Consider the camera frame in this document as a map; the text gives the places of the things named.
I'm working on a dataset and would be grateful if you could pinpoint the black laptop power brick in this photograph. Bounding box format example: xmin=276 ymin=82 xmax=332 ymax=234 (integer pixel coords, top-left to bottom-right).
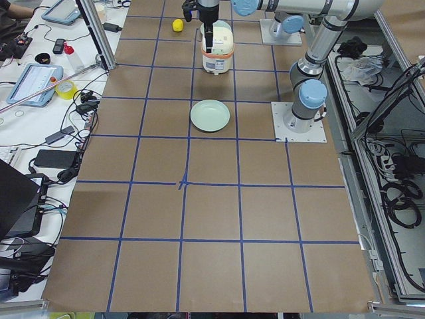
xmin=34 ymin=150 xmax=77 ymax=169

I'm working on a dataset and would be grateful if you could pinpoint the white rice cooker orange handle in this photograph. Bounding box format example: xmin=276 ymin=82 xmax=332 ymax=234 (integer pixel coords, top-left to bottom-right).
xmin=201 ymin=20 xmax=234 ymax=75

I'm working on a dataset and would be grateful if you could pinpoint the green plate near arm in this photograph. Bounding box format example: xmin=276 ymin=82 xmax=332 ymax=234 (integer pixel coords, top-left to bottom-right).
xmin=190 ymin=100 xmax=230 ymax=132

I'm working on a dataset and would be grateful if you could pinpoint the aluminium frame post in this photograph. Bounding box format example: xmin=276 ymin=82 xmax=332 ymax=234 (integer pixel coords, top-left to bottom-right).
xmin=76 ymin=0 xmax=116 ymax=70

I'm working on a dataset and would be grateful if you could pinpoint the blue teach pendant tablet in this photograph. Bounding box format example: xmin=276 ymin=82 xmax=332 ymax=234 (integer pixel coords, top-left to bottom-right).
xmin=6 ymin=63 xmax=63 ymax=107

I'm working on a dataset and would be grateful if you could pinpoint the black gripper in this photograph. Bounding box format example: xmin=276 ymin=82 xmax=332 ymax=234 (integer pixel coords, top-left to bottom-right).
xmin=198 ymin=0 xmax=218 ymax=53

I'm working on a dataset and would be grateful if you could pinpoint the yellow lemon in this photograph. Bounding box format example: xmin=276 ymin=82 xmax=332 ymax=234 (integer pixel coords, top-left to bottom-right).
xmin=172 ymin=19 xmax=184 ymax=33

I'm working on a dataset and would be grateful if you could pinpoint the metal rod with hook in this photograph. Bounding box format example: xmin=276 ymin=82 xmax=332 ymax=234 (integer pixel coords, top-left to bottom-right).
xmin=1 ymin=62 xmax=101 ymax=113

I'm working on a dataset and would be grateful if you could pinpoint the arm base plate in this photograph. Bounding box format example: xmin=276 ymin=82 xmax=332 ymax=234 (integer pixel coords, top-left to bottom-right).
xmin=260 ymin=19 xmax=302 ymax=47
xmin=271 ymin=102 xmax=327 ymax=143

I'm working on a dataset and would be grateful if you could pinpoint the white crumpled cloth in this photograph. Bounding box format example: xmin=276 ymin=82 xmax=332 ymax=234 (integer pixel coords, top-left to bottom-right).
xmin=341 ymin=56 xmax=383 ymax=85

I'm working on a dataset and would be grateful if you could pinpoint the black power adapter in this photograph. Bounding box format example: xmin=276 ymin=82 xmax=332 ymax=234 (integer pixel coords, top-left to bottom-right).
xmin=103 ymin=22 xmax=122 ymax=33

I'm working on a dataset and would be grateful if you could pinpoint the black mobile phone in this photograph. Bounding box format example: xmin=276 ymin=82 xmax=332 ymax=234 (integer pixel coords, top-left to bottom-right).
xmin=52 ymin=39 xmax=66 ymax=54

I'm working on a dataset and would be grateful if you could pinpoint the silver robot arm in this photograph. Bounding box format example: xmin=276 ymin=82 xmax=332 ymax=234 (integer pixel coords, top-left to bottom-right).
xmin=232 ymin=0 xmax=383 ymax=134
xmin=182 ymin=1 xmax=304 ymax=54

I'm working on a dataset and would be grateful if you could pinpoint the red capped clear bottle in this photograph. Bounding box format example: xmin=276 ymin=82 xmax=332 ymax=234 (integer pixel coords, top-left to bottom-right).
xmin=64 ymin=42 xmax=84 ymax=72

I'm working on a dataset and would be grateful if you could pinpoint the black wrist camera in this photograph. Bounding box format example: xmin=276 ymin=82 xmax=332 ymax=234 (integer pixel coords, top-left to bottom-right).
xmin=182 ymin=0 xmax=199 ymax=23

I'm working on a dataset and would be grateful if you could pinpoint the yellow tape roll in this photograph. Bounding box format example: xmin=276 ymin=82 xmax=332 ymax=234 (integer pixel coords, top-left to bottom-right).
xmin=54 ymin=80 xmax=78 ymax=100

